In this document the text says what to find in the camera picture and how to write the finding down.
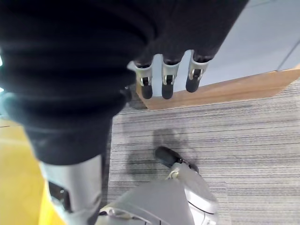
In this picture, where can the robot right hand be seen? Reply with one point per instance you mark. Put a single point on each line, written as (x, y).
(70, 70)

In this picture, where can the yellow shelf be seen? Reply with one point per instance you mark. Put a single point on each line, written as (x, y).
(18, 187)

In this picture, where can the dark robot foot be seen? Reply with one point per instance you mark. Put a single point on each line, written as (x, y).
(167, 155)

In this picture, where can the silver robot leg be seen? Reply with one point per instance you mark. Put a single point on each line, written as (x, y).
(159, 204)

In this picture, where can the wooden ledge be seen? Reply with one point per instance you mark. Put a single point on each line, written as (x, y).
(234, 90)

